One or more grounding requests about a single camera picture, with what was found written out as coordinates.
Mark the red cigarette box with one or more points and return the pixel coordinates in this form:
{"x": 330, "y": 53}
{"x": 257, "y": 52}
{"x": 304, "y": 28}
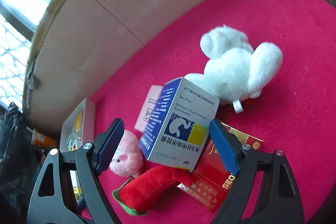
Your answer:
{"x": 211, "y": 181}

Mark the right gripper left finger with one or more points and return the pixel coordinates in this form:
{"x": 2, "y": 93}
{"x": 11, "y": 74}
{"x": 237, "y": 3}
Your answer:
{"x": 53, "y": 199}

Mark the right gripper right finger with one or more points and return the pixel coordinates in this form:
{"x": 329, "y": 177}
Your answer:
{"x": 279, "y": 200}

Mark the red chili plush toy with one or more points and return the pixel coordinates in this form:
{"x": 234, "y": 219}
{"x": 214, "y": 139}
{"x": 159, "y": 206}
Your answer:
{"x": 139, "y": 195}

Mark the orange drink cup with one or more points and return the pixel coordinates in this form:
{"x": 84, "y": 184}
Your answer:
{"x": 40, "y": 140}

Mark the blue white medicine box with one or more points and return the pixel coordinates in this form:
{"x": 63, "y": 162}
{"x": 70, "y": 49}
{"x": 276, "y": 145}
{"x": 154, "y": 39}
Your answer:
{"x": 178, "y": 127}

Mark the white plush toy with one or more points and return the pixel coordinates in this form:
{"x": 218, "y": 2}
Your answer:
{"x": 235, "y": 71}

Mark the pink tissue pack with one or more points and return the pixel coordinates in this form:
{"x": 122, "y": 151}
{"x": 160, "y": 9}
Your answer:
{"x": 148, "y": 107}

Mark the white cardboard tray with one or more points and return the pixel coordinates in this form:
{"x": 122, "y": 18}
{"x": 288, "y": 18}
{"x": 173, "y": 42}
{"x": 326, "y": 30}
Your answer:
{"x": 79, "y": 127}

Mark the black plastic bag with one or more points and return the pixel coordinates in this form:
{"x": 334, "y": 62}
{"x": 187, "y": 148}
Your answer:
{"x": 19, "y": 165}

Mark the pink plush pig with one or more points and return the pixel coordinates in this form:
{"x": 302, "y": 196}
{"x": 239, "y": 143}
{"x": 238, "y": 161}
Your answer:
{"x": 128, "y": 159}

